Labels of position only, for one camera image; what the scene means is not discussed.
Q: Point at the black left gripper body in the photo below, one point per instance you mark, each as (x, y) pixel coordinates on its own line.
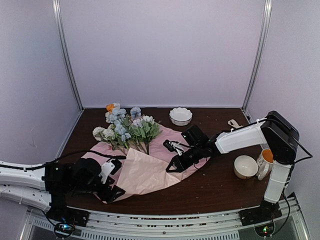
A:
(103, 195)

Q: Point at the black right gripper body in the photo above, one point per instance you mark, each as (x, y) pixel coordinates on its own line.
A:
(197, 156)

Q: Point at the pink wrapping paper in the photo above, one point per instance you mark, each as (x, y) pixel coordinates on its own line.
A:
(142, 173)

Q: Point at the fake flower bouquet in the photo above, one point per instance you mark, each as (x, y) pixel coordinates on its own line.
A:
(127, 129)

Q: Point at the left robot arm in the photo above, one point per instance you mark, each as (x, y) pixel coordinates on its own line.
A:
(45, 186)

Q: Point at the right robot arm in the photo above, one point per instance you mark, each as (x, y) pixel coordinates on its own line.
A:
(272, 131)

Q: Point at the white scalloped dish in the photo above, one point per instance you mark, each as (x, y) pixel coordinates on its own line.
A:
(180, 116)

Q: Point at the white round bowl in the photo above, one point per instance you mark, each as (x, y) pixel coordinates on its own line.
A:
(245, 167)

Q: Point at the beige printed ribbon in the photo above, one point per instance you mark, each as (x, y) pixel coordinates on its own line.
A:
(232, 122)

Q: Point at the floral mug orange inside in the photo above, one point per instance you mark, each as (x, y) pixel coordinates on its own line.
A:
(265, 163)

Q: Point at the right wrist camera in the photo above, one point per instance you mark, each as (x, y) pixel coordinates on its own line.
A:
(174, 146)

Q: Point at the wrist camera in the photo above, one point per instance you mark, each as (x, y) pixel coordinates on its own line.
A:
(174, 146)
(109, 168)

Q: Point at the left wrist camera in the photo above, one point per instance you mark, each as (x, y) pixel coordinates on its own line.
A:
(109, 168)

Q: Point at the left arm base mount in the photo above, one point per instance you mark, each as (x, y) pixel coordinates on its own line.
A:
(65, 220)

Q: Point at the aluminium front rail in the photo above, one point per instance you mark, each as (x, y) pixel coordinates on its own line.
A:
(224, 225)

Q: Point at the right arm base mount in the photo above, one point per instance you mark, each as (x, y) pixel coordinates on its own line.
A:
(262, 219)

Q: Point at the right aluminium corner post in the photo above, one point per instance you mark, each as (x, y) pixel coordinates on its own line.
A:
(264, 30)

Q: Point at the aluminium corner post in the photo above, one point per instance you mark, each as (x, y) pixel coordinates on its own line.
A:
(264, 30)
(65, 53)

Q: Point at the left aluminium corner post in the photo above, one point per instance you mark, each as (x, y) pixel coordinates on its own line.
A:
(65, 53)

